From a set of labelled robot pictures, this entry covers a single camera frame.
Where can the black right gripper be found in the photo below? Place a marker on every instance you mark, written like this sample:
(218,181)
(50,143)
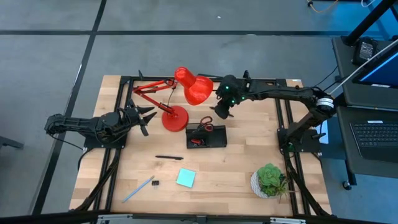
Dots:
(233,90)

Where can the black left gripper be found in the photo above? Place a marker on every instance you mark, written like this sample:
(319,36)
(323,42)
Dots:
(129,117)

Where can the red and black scissors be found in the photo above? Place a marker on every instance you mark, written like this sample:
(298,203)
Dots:
(201,125)

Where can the black mesh desk organizer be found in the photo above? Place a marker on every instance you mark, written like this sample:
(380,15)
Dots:
(217,138)

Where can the black binder clip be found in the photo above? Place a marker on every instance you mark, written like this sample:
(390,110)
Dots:
(155,183)

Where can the teal sticky note pad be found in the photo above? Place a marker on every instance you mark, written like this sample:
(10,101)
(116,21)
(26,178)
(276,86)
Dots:
(186,178)

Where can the blue pencil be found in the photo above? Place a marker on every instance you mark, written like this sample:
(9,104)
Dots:
(138,189)

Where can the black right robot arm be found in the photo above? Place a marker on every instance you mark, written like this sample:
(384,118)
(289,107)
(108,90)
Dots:
(280,91)

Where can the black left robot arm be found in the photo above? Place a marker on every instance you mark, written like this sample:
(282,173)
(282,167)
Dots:
(77,124)

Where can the red desk lamp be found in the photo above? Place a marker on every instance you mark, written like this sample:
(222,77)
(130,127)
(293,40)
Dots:
(196,89)

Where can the green succulent in white pot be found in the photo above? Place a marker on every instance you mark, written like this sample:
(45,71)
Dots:
(270,180)

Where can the white paper sheet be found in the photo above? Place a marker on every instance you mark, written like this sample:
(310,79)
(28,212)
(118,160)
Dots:
(325,137)

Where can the grey stand leg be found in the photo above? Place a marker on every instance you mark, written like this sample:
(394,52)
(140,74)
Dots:
(9,143)

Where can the black equipment cart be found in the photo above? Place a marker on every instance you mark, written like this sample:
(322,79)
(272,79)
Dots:
(367,99)

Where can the black front crossbar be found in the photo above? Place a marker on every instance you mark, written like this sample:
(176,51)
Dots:
(46,217)

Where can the black laptop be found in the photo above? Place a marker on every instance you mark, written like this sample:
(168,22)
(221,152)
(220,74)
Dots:
(373,137)

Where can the black power adapter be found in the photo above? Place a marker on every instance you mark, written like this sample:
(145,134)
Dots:
(365,49)

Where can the black monitor with blue screen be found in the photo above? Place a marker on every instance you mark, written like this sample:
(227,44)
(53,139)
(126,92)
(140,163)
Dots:
(382,71)

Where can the black diagonal pole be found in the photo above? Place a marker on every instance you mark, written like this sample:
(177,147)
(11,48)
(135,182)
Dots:
(370,18)

